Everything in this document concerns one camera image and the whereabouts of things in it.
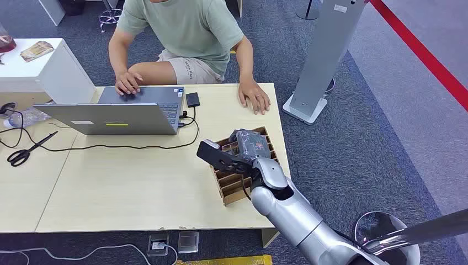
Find square floor cover plate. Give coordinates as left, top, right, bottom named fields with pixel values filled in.
left=177, top=230, right=200, bottom=255

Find chrome stanchion pole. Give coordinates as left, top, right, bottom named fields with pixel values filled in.
left=361, top=208, right=468, bottom=256

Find white cabinet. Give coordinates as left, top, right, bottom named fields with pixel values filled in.
left=0, top=38, right=97, bottom=112

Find floor power socket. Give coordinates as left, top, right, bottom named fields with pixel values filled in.
left=147, top=234, right=171, bottom=257

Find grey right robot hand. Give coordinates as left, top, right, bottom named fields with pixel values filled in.
left=228, top=129, right=273, bottom=162

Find person's right hand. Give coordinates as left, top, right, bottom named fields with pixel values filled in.
left=114, top=71, right=145, bottom=97

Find grey standing panel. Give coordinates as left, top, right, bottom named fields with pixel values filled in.
left=281, top=0, right=367, bottom=126

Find yellow floor strip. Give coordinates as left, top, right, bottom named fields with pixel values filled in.
left=174, top=254, right=274, bottom=265

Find small black external drive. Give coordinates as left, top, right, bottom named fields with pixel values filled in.
left=185, top=92, right=201, bottom=109

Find black round device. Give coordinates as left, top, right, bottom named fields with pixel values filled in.
left=0, top=102, right=18, bottom=120

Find wooden desk leg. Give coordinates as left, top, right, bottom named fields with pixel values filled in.
left=260, top=228, right=281, bottom=249

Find wooden slotted card rack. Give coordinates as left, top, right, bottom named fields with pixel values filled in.
left=209, top=126, right=282, bottom=206

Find grey laptop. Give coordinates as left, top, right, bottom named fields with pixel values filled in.
left=33, top=86, right=186, bottom=136

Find dark round stand base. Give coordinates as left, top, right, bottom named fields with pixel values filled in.
left=295, top=0, right=322, bottom=21

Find white box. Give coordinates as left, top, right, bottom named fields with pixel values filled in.
left=38, top=0, right=67, bottom=27

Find long black power cable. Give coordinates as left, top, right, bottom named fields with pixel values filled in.
left=0, top=107, right=200, bottom=153

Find chrome chair base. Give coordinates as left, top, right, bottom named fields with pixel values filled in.
left=97, top=0, right=124, bottom=34

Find white floor cable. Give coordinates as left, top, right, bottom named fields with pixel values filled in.
left=0, top=243, right=179, bottom=265

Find clear plastic bottle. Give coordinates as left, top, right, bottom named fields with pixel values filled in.
left=3, top=107, right=52, bottom=129

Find brown printed packet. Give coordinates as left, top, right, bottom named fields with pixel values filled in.
left=19, top=40, right=55, bottom=62

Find person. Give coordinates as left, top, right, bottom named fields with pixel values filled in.
left=108, top=0, right=272, bottom=115

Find short black drive cable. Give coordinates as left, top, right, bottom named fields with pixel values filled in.
left=179, top=106, right=196, bottom=121

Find black scissors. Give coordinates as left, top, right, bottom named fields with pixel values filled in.
left=7, top=131, right=59, bottom=168

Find chrome stanchion base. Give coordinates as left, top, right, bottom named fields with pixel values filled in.
left=353, top=211, right=422, bottom=265

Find person's left hand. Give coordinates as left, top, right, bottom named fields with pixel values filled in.
left=238, top=81, right=272, bottom=115

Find red floor tape line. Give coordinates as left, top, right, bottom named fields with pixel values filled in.
left=369, top=0, right=468, bottom=113

